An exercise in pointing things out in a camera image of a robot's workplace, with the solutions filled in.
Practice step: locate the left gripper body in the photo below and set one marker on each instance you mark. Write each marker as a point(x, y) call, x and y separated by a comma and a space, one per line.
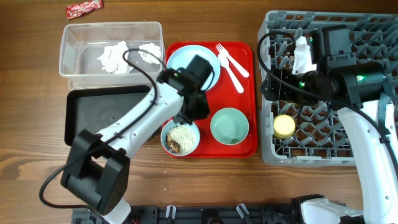
point(199, 109)

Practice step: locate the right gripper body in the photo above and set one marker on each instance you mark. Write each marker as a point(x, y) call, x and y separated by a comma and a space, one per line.
point(285, 93)

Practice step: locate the rice and food scraps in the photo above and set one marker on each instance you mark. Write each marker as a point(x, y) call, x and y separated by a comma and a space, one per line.
point(182, 140)

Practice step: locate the light blue bowl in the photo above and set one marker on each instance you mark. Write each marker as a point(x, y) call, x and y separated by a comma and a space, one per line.
point(167, 126)

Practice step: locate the yellow plastic cup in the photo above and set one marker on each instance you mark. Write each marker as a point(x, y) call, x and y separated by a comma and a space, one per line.
point(284, 126)

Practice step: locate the green bowl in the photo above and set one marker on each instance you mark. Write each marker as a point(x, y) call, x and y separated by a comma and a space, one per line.
point(229, 126)

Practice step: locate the light blue plate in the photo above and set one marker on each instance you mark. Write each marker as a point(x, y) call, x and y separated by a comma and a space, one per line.
point(184, 55)

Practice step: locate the white napkin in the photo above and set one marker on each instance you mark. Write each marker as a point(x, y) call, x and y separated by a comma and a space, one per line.
point(150, 53)
point(112, 59)

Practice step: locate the red snack wrapper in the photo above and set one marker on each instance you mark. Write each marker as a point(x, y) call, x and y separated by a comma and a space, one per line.
point(77, 10)

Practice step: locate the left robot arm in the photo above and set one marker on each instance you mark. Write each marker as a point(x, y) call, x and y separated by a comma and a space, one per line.
point(97, 168)

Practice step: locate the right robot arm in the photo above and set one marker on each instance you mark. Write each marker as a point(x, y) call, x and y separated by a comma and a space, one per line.
point(364, 99)

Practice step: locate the grey dishwasher rack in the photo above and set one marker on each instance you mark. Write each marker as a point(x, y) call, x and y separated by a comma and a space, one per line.
point(319, 138)

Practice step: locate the red serving tray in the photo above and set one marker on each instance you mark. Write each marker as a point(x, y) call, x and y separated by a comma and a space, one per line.
point(224, 95)

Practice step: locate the white plastic spoon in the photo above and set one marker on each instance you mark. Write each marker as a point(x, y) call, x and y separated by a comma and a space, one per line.
point(225, 64)

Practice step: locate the white plastic fork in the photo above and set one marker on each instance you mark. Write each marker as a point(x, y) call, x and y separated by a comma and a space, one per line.
point(236, 64)

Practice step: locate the black tray bin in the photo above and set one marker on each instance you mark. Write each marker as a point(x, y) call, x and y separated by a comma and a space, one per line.
point(95, 109)

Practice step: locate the clear plastic bin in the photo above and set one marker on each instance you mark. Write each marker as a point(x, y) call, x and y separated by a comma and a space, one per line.
point(82, 44)

